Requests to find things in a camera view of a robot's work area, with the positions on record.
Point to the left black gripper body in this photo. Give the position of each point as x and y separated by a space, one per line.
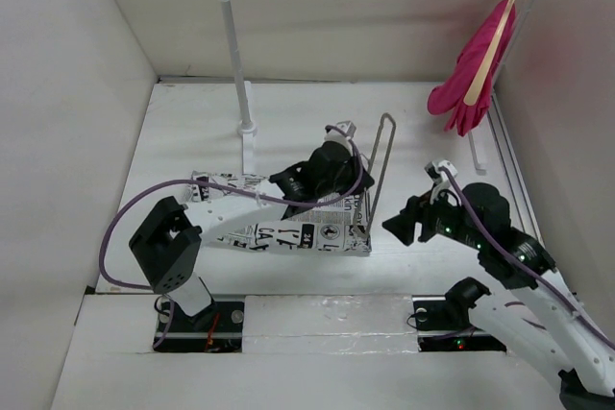
347 179

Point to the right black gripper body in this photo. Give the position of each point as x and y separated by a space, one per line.
441 218

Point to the newspaper print trousers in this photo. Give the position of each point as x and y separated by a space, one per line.
322 229

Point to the grey metal hanger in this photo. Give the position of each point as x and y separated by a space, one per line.
364 215

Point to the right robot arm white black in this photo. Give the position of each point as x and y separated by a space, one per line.
560 345

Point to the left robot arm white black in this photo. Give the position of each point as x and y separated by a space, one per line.
167 242

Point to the wooden hanger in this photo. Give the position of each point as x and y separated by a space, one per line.
475 88

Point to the pink garment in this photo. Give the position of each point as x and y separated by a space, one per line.
448 97

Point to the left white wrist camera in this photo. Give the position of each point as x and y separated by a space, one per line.
341 132

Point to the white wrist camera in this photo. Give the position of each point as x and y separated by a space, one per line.
341 132
440 171

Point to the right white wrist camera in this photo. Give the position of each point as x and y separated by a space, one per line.
440 171

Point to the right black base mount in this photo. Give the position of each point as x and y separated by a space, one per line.
439 331

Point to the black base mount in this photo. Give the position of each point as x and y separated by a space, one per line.
220 332
439 331

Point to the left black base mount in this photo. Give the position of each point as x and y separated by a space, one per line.
220 332

